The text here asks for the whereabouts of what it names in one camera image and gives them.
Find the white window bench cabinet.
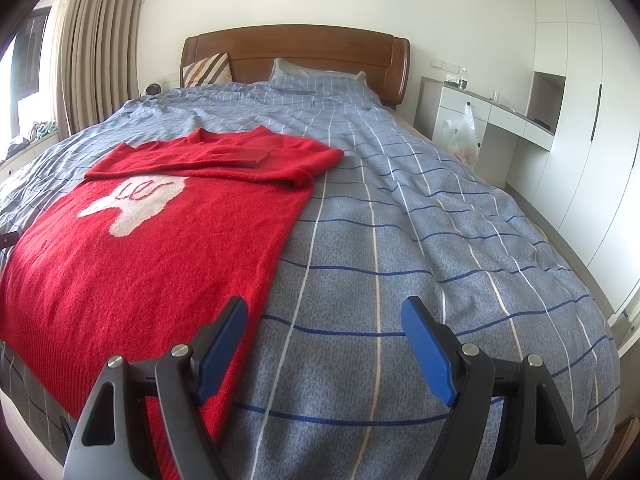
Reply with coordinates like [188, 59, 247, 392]
[0, 136, 62, 182]

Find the wooden bed headboard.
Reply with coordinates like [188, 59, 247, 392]
[180, 25, 411, 111]

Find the red sweater with white rabbit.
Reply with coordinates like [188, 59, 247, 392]
[0, 127, 345, 480]

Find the blue plaid pillow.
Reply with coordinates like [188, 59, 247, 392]
[269, 57, 369, 94]

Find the pile of clothes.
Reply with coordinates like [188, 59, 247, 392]
[0, 120, 59, 161]

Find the white wardrobe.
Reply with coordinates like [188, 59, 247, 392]
[522, 0, 640, 317]

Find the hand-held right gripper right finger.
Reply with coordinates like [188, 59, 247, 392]
[401, 296, 587, 480]

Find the clear plastic bag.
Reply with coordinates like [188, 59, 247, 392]
[437, 101, 479, 166]

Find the cardboard box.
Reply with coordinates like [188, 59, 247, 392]
[612, 415, 637, 463]

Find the blue plaid duvet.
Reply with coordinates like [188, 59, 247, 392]
[0, 77, 624, 480]

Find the dark framed window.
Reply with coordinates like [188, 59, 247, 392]
[10, 7, 51, 107]

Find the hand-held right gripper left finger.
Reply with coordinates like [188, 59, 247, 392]
[62, 296, 249, 480]

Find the white desk with drawers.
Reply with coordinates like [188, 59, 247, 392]
[414, 76, 556, 189]

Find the beige curtain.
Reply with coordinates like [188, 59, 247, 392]
[55, 0, 151, 136]

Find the striped cushion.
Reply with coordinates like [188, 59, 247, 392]
[182, 51, 234, 89]

